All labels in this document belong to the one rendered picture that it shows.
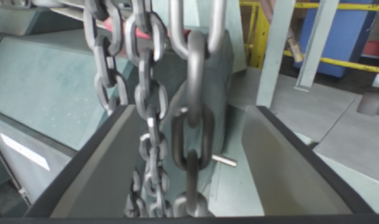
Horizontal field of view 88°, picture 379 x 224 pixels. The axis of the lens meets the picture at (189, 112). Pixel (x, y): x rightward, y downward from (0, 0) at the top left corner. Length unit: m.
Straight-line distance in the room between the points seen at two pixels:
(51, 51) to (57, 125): 0.10
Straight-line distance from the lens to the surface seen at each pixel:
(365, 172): 0.54
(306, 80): 0.91
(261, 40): 2.23
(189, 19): 0.80
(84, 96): 0.22
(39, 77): 0.29
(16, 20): 0.44
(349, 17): 3.11
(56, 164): 0.25
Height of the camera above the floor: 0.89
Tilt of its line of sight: 29 degrees down
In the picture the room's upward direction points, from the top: 1 degrees clockwise
